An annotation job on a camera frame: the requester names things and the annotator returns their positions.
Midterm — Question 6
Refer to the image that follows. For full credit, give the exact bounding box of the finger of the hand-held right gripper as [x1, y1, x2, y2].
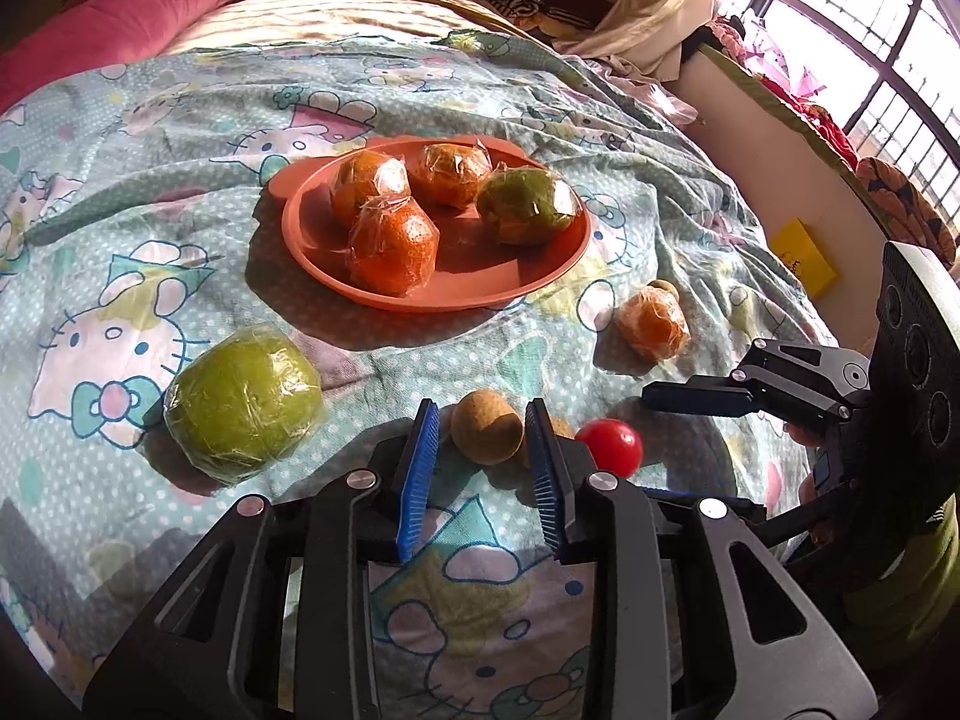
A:
[641, 339, 875, 421]
[641, 485, 770, 526]

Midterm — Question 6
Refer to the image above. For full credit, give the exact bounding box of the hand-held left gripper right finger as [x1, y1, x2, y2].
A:
[523, 397, 880, 720]

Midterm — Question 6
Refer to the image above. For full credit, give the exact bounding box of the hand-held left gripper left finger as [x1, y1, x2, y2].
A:
[81, 397, 443, 720]

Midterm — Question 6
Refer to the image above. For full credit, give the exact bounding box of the red cherry tomato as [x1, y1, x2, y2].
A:
[574, 419, 644, 479]

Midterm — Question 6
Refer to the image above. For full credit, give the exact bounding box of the large green orange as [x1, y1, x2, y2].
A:
[163, 324, 323, 486]

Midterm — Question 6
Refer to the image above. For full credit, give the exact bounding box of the orange plastic plate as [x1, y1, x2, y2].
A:
[267, 135, 593, 314]

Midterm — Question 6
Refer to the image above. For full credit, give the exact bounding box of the orange with knot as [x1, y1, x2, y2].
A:
[345, 193, 441, 297]

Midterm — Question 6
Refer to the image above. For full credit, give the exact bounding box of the small green orange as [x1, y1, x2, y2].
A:
[475, 167, 582, 247]

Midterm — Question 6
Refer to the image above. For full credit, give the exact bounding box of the person's right forearm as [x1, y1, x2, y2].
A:
[840, 495, 960, 661]

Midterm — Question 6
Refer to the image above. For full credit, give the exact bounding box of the person's right hand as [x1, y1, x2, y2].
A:
[784, 421, 827, 507]

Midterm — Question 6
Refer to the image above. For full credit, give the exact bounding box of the yellow box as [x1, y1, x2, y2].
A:
[772, 219, 839, 299]

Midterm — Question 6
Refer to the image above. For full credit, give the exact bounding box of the orange patterned cloth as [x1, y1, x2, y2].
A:
[855, 157, 960, 263]

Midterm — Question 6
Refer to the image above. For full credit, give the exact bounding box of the pile of pink cloths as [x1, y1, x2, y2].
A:
[705, 15, 860, 166]

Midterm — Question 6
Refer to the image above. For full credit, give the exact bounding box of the light pink cloth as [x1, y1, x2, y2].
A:
[577, 52, 698, 128]

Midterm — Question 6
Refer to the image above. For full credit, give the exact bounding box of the green edged sill cover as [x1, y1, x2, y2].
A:
[697, 41, 886, 241]

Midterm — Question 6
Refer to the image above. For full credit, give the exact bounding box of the barred window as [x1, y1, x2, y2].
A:
[720, 0, 960, 241]

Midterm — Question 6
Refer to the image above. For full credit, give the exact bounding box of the cream curtain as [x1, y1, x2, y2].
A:
[559, 0, 758, 80]

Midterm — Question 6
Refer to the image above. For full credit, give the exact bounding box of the cartoon cat printed blanket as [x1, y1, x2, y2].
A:
[0, 28, 837, 706]

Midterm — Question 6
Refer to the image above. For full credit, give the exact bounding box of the beige striped bed sheet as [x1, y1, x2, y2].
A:
[161, 0, 571, 57]

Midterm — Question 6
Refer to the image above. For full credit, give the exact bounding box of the pink quilt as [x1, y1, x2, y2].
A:
[0, 0, 293, 117]

